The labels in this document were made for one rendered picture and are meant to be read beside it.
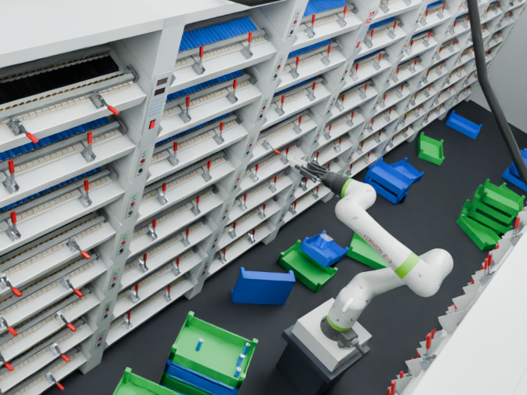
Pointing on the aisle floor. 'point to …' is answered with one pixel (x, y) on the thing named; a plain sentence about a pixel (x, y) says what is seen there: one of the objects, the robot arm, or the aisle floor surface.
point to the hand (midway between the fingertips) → (297, 163)
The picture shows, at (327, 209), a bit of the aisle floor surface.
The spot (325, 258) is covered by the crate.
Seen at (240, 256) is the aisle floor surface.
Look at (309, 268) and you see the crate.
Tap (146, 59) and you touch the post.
